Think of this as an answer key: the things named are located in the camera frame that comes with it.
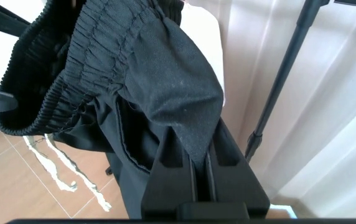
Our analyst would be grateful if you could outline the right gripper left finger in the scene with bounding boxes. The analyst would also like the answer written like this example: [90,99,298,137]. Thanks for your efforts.
[140,127,198,220]

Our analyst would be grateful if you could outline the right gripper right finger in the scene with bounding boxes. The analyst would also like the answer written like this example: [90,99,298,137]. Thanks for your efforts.
[205,118,271,219]

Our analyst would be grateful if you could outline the black garment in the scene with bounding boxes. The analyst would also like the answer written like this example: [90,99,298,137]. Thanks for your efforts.
[0,0,225,220]

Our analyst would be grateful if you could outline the white printed T-shirt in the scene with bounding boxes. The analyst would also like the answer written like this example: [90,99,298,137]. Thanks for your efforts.
[0,0,226,129]

